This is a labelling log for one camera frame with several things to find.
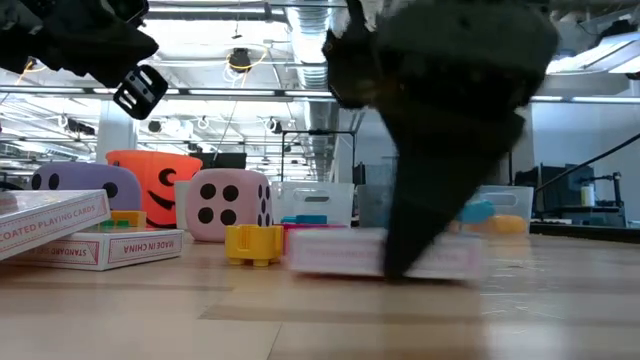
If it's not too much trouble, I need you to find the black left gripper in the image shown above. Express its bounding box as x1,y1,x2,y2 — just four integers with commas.
54,19,170,122

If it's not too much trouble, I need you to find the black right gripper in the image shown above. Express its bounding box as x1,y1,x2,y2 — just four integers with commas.
322,0,561,281

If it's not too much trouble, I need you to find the playing card deck box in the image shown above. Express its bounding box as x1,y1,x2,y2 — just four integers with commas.
3,227,186,273
0,188,113,262
286,227,485,281

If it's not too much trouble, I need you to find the purple foam die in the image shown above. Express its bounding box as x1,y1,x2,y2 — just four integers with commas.
29,161,143,212

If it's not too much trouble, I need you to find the red toy block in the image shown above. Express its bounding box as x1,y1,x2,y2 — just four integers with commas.
281,222,349,256

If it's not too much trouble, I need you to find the rounded blue toy block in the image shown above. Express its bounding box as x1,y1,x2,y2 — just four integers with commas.
280,214,329,226

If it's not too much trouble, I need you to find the large yellow-orange toy block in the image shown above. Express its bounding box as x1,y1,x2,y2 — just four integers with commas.
110,209,148,230

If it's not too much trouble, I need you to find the pink foam die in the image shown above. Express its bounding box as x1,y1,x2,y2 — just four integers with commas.
184,167,274,244

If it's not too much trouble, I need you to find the small yellow toy block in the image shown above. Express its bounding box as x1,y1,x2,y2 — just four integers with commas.
224,223,285,268

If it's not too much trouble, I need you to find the clear plastic bin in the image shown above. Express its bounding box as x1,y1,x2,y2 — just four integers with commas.
469,185,535,237
271,180,357,227

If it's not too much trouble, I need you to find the orange pumpkin bucket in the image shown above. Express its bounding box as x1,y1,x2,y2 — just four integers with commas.
105,149,204,230

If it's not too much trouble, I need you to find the black ceiling device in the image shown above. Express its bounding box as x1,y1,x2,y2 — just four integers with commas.
227,46,254,75

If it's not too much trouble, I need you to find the ceiling light strip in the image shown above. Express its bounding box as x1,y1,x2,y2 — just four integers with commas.
167,88,334,99

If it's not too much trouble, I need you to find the dark desk monitor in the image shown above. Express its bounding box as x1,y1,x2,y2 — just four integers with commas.
514,164,597,214

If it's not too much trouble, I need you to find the black computer monitor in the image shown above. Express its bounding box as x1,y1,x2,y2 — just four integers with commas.
192,151,249,171

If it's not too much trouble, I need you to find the black articulated stand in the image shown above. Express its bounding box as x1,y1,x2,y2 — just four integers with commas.
574,171,625,227

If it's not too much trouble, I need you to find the taut black cable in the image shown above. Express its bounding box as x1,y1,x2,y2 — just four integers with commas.
533,132,640,195

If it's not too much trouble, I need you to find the black aluminium frame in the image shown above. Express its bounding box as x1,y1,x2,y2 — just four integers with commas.
529,221,640,245

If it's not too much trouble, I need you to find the silver ventilation duct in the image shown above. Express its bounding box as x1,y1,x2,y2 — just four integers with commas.
285,0,335,159

